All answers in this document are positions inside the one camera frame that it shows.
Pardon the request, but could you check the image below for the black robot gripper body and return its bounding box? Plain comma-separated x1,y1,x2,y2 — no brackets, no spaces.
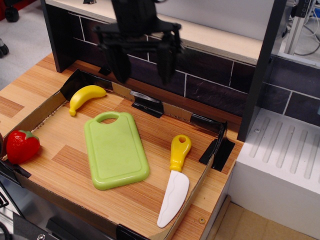
93,0,182,53

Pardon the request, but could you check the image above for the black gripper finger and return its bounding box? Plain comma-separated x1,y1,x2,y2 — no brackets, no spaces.
156,42,177,85
104,45,131,84

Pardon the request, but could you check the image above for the yellow toy banana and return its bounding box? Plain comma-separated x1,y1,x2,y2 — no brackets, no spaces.
69,85,107,117

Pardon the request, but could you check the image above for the aluminium frame with cables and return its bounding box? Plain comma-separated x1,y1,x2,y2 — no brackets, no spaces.
278,0,320,67

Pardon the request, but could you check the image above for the cardboard fence with black tape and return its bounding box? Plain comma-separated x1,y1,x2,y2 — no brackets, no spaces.
0,65,234,240

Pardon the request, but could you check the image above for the black caster wheel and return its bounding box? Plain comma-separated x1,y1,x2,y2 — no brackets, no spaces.
0,39,9,58

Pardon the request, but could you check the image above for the brass screw in table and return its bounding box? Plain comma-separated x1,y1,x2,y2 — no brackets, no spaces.
198,217,206,224

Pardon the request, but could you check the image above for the red toy strawberry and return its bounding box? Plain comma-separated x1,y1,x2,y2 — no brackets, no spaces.
6,130,40,165

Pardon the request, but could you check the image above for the yellow handled white toy knife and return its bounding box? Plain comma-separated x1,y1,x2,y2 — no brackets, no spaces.
157,134,192,229

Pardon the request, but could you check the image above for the white toy sink drainboard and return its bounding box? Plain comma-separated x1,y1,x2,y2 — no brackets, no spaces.
228,109,320,239

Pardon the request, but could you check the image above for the green plastic cutting board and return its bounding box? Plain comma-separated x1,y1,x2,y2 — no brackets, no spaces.
84,111,150,190

